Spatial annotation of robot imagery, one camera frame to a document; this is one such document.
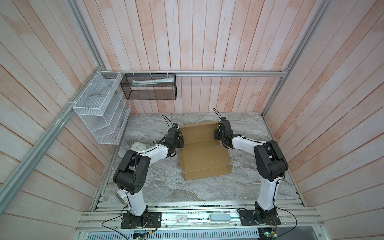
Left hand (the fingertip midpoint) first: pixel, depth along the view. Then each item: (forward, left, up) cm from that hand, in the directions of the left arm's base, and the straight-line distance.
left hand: (180, 141), depth 97 cm
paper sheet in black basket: (+24, +27, +29) cm, 46 cm away
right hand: (+9, -26, 0) cm, 27 cm away
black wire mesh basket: (+34, +22, +19) cm, 45 cm away
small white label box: (-44, -2, -5) cm, 44 cm away
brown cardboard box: (-8, -14, -5) cm, 17 cm away
